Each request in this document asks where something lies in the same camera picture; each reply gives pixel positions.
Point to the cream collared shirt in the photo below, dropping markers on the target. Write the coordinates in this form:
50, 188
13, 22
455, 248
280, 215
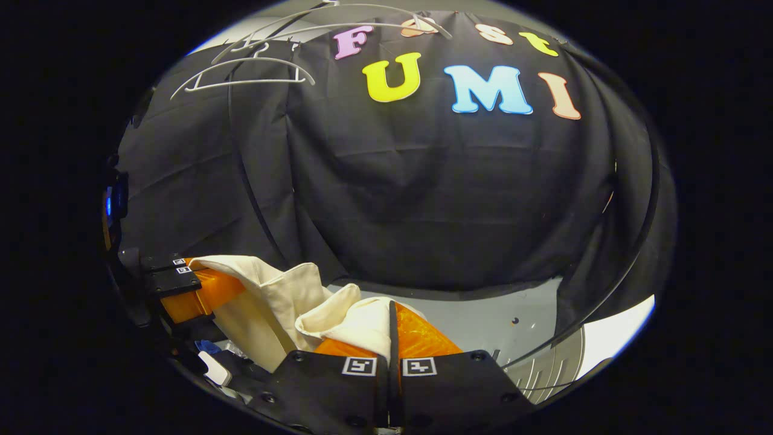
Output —
278, 302

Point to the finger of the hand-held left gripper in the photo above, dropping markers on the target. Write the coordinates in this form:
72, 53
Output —
160, 261
205, 293

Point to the black clothes rack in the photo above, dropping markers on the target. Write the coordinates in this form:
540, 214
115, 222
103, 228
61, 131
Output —
233, 133

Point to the grey ribbed panel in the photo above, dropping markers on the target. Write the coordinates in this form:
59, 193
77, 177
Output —
546, 368

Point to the white clothes hanger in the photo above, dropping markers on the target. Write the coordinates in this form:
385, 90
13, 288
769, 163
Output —
338, 25
253, 62

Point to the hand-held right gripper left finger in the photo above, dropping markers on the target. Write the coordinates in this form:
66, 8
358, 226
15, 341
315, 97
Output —
326, 393

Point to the small white object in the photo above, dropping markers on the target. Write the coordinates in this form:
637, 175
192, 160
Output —
216, 368

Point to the black backdrop cloth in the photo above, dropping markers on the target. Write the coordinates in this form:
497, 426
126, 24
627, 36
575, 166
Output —
435, 193

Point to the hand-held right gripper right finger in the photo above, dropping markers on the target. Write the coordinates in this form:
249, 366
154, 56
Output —
453, 393

